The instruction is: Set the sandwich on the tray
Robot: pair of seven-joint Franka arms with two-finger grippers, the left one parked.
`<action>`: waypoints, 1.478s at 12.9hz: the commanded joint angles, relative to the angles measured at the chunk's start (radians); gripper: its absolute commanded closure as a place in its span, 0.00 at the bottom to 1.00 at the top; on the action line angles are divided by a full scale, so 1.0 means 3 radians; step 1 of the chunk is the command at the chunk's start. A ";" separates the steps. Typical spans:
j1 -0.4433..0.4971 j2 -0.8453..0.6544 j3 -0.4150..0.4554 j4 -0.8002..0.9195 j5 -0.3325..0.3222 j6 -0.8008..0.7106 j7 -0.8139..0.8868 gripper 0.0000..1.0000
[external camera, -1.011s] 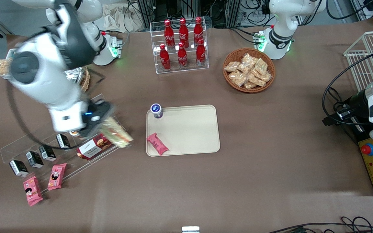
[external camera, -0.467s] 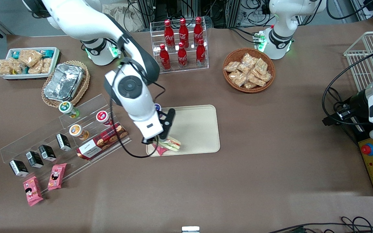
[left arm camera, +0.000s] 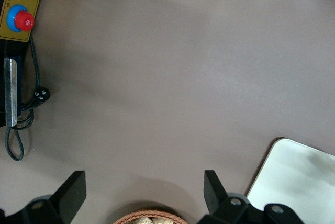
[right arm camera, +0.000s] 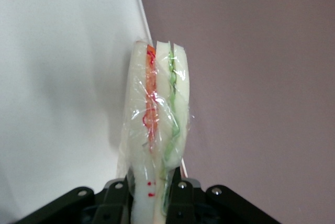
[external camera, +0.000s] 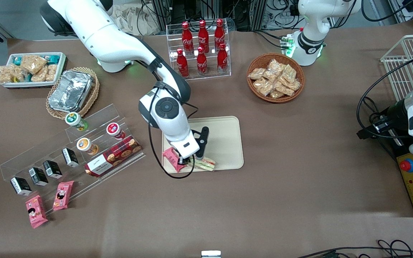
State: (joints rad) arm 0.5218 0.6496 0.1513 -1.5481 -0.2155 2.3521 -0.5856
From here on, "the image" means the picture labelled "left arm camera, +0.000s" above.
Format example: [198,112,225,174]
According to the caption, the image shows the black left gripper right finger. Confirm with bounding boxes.
[198,170,304,224]

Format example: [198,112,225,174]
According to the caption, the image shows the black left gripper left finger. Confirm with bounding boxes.
[0,171,87,224]

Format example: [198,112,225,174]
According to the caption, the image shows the wicker basket with bread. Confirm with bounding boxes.
[114,209,188,224]

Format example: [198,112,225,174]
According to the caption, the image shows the brown bread pieces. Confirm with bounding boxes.
[130,216,173,224]

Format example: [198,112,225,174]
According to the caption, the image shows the red emergency stop button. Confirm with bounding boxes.
[6,4,35,33]

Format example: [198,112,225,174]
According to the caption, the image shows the silver metal bracket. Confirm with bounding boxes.
[4,58,18,127]

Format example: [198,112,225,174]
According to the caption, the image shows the black power cable with plug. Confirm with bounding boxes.
[5,35,51,161]

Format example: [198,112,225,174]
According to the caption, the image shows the cream plastic tray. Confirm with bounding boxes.
[245,137,335,216]

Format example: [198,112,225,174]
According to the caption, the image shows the black control box yellow panel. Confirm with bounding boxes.
[0,0,48,128]

